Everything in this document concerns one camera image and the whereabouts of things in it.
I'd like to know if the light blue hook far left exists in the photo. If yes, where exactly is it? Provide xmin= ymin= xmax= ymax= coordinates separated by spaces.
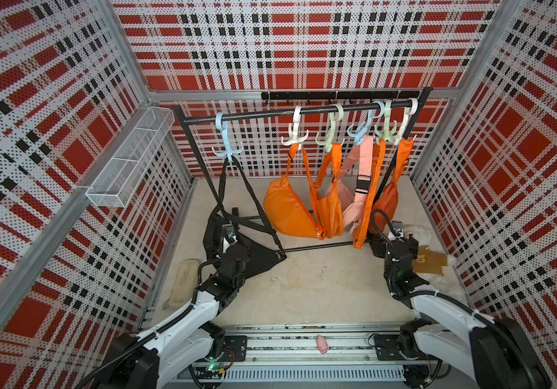
xmin=212 ymin=113 xmax=244 ymax=162

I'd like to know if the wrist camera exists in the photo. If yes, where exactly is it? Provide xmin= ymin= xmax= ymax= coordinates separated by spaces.
xmin=389 ymin=220 xmax=404 ymax=240
xmin=223 ymin=225 xmax=238 ymax=246

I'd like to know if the white wire mesh basket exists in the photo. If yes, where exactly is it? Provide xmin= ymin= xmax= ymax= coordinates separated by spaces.
xmin=86 ymin=107 xmax=174 ymax=208

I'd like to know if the small pink object on rail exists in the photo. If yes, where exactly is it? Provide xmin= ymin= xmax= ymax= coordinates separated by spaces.
xmin=316 ymin=335 xmax=329 ymax=354

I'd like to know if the white hook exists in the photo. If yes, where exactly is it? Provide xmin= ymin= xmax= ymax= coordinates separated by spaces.
xmin=281 ymin=105 xmax=309 ymax=150
xmin=394 ymin=97 xmax=419 ymax=146

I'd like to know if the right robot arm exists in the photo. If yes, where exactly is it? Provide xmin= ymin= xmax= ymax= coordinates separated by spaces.
xmin=369 ymin=210 xmax=552 ymax=388

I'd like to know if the beige slipper on floor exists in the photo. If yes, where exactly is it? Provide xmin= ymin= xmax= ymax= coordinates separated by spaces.
xmin=166 ymin=259 xmax=201 ymax=310

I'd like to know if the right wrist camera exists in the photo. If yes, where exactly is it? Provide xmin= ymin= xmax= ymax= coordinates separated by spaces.
xmin=389 ymin=220 xmax=404 ymax=240

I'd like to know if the black wall hook strip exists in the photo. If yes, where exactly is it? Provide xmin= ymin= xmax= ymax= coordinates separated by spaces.
xmin=260 ymin=90 xmax=421 ymax=101

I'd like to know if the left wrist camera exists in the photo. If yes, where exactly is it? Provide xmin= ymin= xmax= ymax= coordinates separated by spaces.
xmin=223 ymin=225 xmax=238 ymax=246

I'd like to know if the green hook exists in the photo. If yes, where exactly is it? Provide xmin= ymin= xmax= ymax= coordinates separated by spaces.
xmin=374 ymin=100 xmax=397 ymax=144
xmin=315 ymin=104 xmax=344 ymax=153

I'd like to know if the pink bag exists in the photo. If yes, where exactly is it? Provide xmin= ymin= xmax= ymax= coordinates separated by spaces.
xmin=337 ymin=136 xmax=374 ymax=233

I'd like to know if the black garment rack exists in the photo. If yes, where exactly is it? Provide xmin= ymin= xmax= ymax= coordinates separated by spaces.
xmin=170 ymin=87 xmax=434 ymax=264

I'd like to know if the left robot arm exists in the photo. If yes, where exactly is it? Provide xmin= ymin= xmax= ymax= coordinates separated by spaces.
xmin=76 ymin=224 xmax=249 ymax=388

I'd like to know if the white teddy bear brown shirt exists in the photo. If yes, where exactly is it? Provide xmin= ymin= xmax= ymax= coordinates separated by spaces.
xmin=404 ymin=225 xmax=466 ymax=303

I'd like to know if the orange bag with black trim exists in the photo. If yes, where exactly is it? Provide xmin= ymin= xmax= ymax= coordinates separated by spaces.
xmin=311 ymin=144 xmax=344 ymax=240

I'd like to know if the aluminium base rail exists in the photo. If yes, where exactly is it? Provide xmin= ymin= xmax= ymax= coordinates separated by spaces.
xmin=192 ymin=324 xmax=448 ymax=388

